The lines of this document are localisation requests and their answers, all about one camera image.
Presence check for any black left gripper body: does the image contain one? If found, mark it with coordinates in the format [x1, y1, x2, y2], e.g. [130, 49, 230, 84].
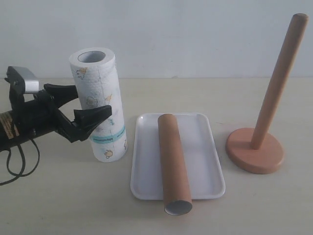
[4, 66, 76, 143]

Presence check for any printed paper towel roll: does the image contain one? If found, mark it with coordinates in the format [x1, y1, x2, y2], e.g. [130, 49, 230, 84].
[69, 47, 128, 163]

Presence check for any brown cardboard tube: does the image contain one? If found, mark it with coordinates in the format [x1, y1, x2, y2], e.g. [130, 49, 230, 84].
[157, 114, 192, 216]

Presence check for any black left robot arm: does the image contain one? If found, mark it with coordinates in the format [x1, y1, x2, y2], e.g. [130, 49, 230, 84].
[0, 66, 112, 150]

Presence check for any wooden paper towel holder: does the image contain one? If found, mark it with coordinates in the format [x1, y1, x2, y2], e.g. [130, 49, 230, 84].
[225, 13, 309, 174]

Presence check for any white rectangular plastic tray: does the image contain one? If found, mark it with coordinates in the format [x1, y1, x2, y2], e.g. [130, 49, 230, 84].
[130, 113, 225, 200]

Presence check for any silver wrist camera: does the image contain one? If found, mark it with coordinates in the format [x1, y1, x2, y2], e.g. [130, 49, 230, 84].
[8, 66, 39, 94]

